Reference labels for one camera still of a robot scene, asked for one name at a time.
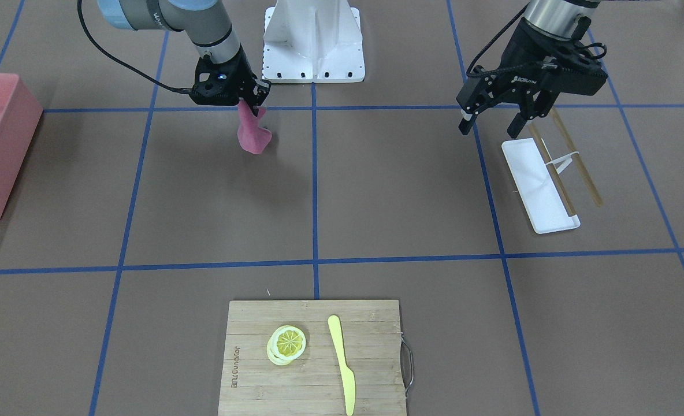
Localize yellow plastic knife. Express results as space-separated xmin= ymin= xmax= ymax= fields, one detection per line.
xmin=327 ymin=314 xmax=357 ymax=415

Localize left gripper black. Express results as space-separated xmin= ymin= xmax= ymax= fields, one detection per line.
xmin=456 ymin=20 xmax=608 ymax=139

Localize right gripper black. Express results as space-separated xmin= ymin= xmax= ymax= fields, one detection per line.
xmin=189 ymin=49 xmax=271 ymax=108

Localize wooden cutting board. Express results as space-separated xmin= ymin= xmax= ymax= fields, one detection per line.
xmin=217 ymin=300 xmax=407 ymax=415

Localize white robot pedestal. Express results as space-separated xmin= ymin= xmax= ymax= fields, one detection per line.
xmin=261 ymin=1 xmax=366 ymax=84

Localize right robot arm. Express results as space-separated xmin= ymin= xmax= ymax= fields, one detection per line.
xmin=89 ymin=1 xmax=271 ymax=116

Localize yellow lemon slices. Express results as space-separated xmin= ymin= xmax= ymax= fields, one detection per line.
xmin=266 ymin=325 xmax=307 ymax=366

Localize pink cloth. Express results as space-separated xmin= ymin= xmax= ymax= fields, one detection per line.
xmin=238 ymin=100 xmax=273 ymax=155

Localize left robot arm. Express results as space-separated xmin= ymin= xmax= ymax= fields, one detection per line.
xmin=456 ymin=1 xmax=608 ymax=139

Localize white rectangular tray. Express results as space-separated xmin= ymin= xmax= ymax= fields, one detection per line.
xmin=501 ymin=138 xmax=581 ymax=235

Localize wooden rack rod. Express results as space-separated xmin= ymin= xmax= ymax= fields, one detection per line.
xmin=549 ymin=108 xmax=604 ymax=207
xmin=527 ymin=123 xmax=577 ymax=217

